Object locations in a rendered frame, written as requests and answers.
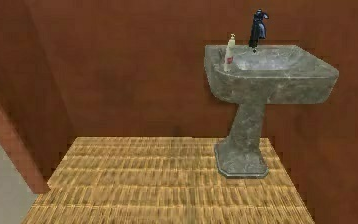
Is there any white soap dispenser bottle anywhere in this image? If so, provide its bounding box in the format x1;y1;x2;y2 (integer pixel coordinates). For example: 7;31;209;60
223;33;237;73

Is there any dark blue faucet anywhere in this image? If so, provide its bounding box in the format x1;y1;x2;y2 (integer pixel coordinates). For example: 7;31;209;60
248;8;270;50

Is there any grey marble pedestal sink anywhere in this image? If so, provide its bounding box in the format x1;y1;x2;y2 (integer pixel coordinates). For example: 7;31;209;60
203;44;340;179

